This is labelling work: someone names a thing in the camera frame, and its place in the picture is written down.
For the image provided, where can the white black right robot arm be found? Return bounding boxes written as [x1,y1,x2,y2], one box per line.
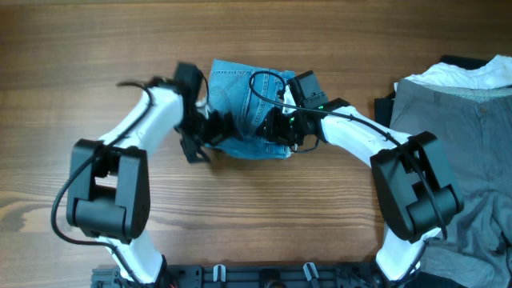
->
[256,102,464,284]

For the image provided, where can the white garment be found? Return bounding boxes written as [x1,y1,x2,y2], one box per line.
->
[404,54,511,90]

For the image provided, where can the light blue denim jeans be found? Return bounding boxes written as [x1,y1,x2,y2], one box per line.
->
[209,59,295,160]

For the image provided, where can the black garment under pile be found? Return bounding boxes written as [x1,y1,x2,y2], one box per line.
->
[374,55,489,127]

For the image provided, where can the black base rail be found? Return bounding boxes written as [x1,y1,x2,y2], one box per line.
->
[90,262,385,288]

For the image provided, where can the grey shorts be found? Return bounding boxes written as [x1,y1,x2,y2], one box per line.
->
[390,80,511,287]

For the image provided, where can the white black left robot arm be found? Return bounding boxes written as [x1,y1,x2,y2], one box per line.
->
[50,82,238,287]

